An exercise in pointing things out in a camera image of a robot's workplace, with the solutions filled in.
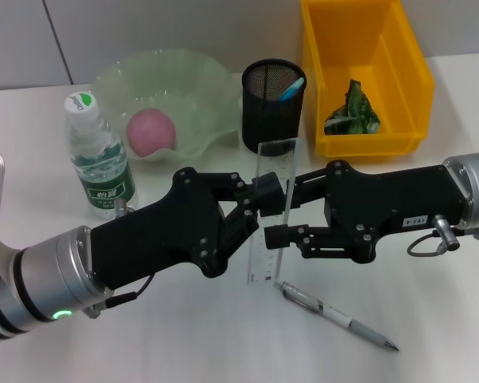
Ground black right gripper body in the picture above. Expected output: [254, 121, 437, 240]
[322, 159, 470, 264]

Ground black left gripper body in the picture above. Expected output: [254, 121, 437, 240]
[90, 166, 229, 291]

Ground clear plastic ruler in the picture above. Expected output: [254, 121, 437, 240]
[245, 137, 301, 287]

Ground green plastic wrapper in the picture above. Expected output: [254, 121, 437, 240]
[323, 79, 383, 136]

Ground clear green-label water bottle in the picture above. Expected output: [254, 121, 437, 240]
[62, 92, 139, 219]

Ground blue capped scissors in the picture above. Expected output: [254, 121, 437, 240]
[278, 77, 307, 103]

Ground grey white ballpoint pen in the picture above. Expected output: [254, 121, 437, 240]
[274, 280, 400, 353]

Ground pink peach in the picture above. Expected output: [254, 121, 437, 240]
[126, 107, 176, 158]

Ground black mesh pen holder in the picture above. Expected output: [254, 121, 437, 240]
[241, 59, 307, 157]

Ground translucent green wavy fruit plate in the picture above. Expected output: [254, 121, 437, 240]
[91, 48, 243, 163]

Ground yellow plastic bin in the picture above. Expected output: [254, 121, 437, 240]
[301, 0, 436, 160]

